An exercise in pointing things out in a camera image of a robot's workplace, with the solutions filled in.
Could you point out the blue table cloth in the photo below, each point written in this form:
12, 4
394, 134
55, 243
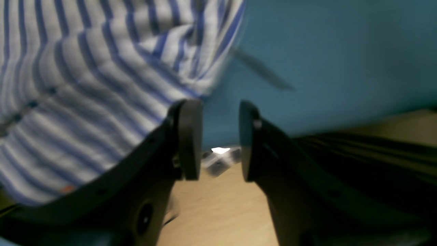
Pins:
351, 62

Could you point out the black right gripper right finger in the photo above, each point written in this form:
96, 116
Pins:
340, 188

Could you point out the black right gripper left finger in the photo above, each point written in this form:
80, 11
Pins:
127, 205

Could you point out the black cable tie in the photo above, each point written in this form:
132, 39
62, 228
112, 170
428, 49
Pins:
266, 73

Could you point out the blue white striped T-shirt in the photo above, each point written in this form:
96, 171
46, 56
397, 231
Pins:
83, 82

